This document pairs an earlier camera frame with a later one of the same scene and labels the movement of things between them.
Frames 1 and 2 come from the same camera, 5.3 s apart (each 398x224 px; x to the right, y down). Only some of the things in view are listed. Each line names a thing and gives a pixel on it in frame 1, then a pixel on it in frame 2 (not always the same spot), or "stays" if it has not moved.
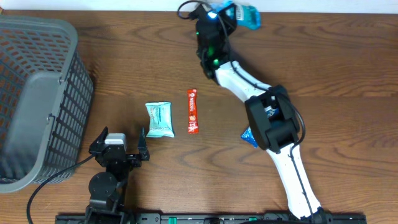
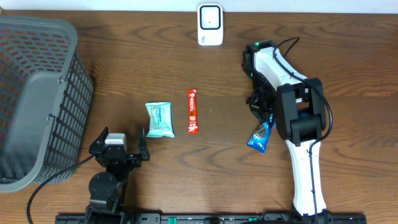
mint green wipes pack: x=160 y=119 stays
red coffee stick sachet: x=193 y=111 stays
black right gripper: x=231 y=23 -> x=267 y=109
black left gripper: x=134 y=161 stays
